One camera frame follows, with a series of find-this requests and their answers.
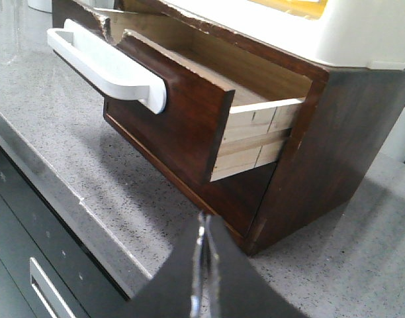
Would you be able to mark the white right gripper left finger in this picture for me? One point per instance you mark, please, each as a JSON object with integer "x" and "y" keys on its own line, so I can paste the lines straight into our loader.
{"x": 110, "y": 70}

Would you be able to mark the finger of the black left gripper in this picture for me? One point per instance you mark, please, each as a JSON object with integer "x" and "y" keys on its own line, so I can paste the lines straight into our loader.
{"x": 176, "y": 289}

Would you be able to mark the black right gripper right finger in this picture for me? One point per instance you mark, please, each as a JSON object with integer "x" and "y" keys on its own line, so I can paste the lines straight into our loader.
{"x": 235, "y": 289}

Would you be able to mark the dark wooden drawer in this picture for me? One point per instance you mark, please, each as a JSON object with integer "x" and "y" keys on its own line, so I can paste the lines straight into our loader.
{"x": 232, "y": 100}

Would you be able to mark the dark wooden drawer cabinet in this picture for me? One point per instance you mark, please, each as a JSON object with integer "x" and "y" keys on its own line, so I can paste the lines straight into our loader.
{"x": 338, "y": 133}

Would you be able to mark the black built-in appliance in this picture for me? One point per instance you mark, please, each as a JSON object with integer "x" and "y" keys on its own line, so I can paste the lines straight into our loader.
{"x": 56, "y": 274}

